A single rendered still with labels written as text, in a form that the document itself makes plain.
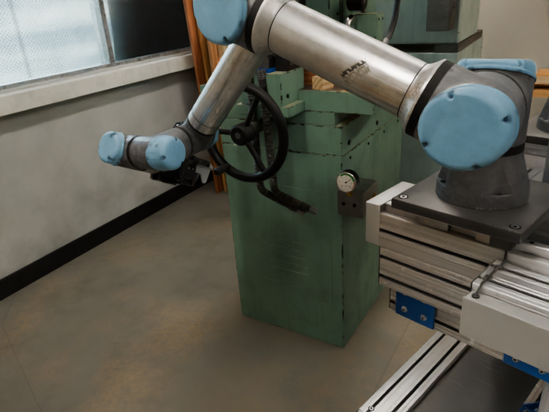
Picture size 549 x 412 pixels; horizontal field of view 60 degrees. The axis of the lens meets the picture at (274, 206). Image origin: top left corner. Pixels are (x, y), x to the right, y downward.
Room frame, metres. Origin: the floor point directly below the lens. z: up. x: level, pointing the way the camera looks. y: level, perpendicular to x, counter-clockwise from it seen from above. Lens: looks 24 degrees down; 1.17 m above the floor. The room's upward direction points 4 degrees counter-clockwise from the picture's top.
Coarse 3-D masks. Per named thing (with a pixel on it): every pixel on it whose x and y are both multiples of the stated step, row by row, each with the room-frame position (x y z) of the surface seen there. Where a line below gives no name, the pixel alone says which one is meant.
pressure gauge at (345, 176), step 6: (342, 174) 1.26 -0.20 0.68; (348, 174) 1.25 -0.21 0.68; (354, 174) 1.25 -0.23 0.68; (336, 180) 1.27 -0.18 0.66; (342, 180) 1.26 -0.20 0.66; (348, 180) 1.25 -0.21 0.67; (354, 180) 1.24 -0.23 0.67; (342, 186) 1.26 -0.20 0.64; (348, 186) 1.25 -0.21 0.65; (354, 186) 1.24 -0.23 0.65; (348, 192) 1.25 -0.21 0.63
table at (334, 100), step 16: (240, 96) 1.52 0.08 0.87; (304, 96) 1.39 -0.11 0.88; (320, 96) 1.36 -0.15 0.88; (336, 96) 1.34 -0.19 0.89; (352, 96) 1.31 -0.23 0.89; (240, 112) 1.40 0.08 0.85; (288, 112) 1.31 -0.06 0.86; (336, 112) 1.34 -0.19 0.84; (352, 112) 1.31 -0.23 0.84; (368, 112) 1.29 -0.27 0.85
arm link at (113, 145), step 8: (104, 136) 1.05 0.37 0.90; (112, 136) 1.04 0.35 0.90; (120, 136) 1.04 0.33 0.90; (128, 136) 1.06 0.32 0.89; (104, 144) 1.04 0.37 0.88; (112, 144) 1.03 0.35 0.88; (120, 144) 1.03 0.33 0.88; (104, 152) 1.03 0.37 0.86; (112, 152) 1.02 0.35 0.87; (120, 152) 1.02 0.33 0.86; (104, 160) 1.03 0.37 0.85; (112, 160) 1.02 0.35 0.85; (120, 160) 1.02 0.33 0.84; (128, 160) 1.12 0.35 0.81; (136, 168) 1.07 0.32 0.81
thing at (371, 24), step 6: (366, 12) 1.68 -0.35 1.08; (372, 12) 1.66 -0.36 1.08; (378, 12) 1.63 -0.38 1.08; (360, 18) 1.63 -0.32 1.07; (366, 18) 1.62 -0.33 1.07; (372, 18) 1.61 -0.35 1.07; (378, 18) 1.62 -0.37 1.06; (360, 24) 1.63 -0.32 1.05; (366, 24) 1.62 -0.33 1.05; (372, 24) 1.61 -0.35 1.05; (378, 24) 1.62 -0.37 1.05; (360, 30) 1.63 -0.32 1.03; (366, 30) 1.62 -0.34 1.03; (372, 30) 1.61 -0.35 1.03; (378, 30) 1.62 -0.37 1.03; (372, 36) 1.61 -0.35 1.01; (378, 36) 1.62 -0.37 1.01
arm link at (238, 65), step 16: (240, 48) 0.99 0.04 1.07; (224, 64) 1.02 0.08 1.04; (240, 64) 1.00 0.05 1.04; (256, 64) 1.00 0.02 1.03; (208, 80) 1.06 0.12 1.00; (224, 80) 1.02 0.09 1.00; (240, 80) 1.01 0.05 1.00; (208, 96) 1.04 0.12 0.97; (224, 96) 1.03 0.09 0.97; (192, 112) 1.08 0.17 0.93; (208, 112) 1.05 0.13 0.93; (224, 112) 1.05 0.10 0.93; (192, 128) 1.08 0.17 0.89; (208, 128) 1.07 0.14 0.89; (192, 144) 1.07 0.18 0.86; (208, 144) 1.12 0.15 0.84
